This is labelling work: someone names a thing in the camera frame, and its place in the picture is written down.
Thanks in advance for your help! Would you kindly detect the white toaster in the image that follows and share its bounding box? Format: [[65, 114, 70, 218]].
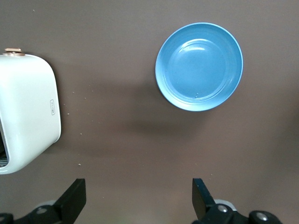
[[0, 48, 62, 175]]

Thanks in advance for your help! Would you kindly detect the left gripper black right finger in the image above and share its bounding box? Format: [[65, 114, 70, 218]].
[[191, 178, 283, 224]]

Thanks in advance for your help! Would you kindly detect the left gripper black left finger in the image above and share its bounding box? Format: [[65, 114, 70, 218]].
[[0, 178, 87, 224]]

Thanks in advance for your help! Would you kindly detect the blue plate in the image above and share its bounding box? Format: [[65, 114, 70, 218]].
[[155, 22, 244, 112]]

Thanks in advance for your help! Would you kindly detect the brown table cloth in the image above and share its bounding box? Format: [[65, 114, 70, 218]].
[[0, 0, 299, 224]]

